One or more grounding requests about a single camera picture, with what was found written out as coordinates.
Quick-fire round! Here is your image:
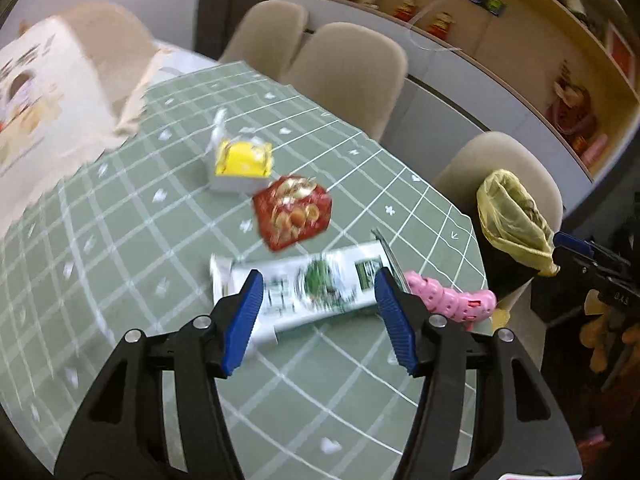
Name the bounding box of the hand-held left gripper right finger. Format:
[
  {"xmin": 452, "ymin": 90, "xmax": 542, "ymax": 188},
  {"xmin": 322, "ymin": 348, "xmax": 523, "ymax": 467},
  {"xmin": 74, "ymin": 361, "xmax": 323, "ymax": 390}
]
[{"xmin": 374, "ymin": 267, "xmax": 583, "ymax": 480}]

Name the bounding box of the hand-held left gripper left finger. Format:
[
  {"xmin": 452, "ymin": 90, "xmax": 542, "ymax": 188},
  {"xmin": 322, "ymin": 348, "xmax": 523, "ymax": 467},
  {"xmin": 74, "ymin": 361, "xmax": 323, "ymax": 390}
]
[{"xmin": 54, "ymin": 269, "xmax": 265, "ymax": 480}]

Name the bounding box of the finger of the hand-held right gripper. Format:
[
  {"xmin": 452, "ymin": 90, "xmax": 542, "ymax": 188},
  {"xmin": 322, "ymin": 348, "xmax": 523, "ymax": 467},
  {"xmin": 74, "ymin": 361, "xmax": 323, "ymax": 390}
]
[
  {"xmin": 551, "ymin": 247, "xmax": 640, "ymax": 307},
  {"xmin": 553, "ymin": 232, "xmax": 640, "ymax": 273}
]

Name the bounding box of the yellow plastic bag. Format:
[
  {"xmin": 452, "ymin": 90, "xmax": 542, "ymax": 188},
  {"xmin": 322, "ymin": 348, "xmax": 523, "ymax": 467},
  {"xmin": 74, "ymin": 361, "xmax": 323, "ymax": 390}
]
[{"xmin": 476, "ymin": 169, "xmax": 560, "ymax": 277}]

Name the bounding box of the green white carton box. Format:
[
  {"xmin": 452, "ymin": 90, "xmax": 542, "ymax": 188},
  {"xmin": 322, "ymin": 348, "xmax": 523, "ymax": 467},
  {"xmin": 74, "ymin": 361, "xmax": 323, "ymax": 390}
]
[{"xmin": 210, "ymin": 230, "xmax": 412, "ymax": 347}]

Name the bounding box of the person's right hand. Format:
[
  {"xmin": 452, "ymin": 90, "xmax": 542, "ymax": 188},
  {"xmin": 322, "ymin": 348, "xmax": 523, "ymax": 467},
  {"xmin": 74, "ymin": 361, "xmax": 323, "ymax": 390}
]
[{"xmin": 579, "ymin": 305, "xmax": 640, "ymax": 375}]

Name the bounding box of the pink plastic toy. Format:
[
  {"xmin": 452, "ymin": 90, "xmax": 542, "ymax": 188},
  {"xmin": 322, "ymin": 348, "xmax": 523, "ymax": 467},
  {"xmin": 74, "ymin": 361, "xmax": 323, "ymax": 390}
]
[{"xmin": 404, "ymin": 271, "xmax": 499, "ymax": 332}]

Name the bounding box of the black bin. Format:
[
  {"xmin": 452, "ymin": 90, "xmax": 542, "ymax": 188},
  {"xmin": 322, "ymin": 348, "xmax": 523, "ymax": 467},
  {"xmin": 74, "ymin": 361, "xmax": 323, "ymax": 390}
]
[{"xmin": 479, "ymin": 220, "xmax": 557, "ymax": 311}]

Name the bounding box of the beige chair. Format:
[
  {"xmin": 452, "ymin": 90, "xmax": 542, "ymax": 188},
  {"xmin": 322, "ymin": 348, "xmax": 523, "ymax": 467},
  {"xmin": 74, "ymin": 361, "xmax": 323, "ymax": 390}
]
[
  {"xmin": 219, "ymin": 0, "xmax": 309, "ymax": 82},
  {"xmin": 434, "ymin": 131, "xmax": 564, "ymax": 243},
  {"xmin": 281, "ymin": 22, "xmax": 409, "ymax": 142}
]

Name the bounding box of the red snack packet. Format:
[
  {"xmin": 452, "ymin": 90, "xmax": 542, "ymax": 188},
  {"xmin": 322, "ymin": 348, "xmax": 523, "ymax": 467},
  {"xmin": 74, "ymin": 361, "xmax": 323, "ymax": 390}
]
[{"xmin": 252, "ymin": 175, "xmax": 333, "ymax": 253}]

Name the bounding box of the green checkered tablecloth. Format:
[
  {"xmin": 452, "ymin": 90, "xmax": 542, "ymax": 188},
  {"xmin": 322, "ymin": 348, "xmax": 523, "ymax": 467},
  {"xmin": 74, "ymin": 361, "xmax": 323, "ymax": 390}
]
[{"xmin": 0, "ymin": 60, "xmax": 489, "ymax": 480}]

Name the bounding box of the yellow carton with clear wrap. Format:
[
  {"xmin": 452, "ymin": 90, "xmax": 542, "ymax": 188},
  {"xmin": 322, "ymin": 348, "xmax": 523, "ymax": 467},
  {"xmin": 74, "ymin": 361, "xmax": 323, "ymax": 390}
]
[{"xmin": 206, "ymin": 109, "xmax": 275, "ymax": 195}]

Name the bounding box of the wooden shelf unit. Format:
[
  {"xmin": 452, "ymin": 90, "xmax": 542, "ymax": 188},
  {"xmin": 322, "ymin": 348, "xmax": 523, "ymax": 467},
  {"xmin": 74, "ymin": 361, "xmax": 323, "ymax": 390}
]
[{"xmin": 274, "ymin": 0, "xmax": 640, "ymax": 183}]

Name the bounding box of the white printed food cover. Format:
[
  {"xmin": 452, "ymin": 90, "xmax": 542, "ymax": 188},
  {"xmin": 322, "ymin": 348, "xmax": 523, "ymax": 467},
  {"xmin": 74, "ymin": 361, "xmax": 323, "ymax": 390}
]
[{"xmin": 0, "ymin": 2, "xmax": 166, "ymax": 241}]

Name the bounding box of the dark grey cabinet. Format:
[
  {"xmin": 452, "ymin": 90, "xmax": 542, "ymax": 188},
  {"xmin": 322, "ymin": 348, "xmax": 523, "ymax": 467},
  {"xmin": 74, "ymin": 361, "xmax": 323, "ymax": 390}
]
[{"xmin": 192, "ymin": 0, "xmax": 282, "ymax": 61}]

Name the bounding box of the white cable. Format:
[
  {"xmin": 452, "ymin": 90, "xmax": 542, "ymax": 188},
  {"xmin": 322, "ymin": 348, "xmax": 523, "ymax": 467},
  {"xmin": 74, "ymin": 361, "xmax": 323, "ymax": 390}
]
[{"xmin": 406, "ymin": 0, "xmax": 478, "ymax": 55}]

